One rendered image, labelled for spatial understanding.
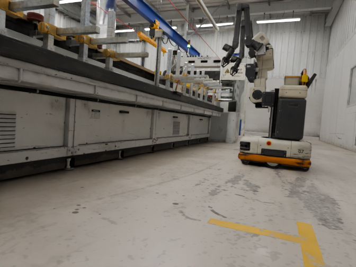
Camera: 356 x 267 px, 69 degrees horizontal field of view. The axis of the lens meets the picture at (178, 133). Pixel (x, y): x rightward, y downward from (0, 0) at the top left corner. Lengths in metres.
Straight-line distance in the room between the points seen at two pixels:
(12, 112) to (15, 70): 0.33
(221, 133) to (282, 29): 7.55
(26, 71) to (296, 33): 11.43
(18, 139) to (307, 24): 11.61
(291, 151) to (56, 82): 2.07
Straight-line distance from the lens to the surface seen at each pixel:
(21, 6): 1.34
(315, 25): 12.35
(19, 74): 1.41
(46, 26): 1.50
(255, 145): 2.68
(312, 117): 11.67
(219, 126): 5.53
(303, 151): 2.69
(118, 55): 1.89
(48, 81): 1.52
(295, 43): 12.14
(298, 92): 2.73
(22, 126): 1.72
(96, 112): 2.16
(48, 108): 1.82
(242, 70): 5.42
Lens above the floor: 0.40
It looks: 3 degrees down
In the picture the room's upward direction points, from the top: 4 degrees clockwise
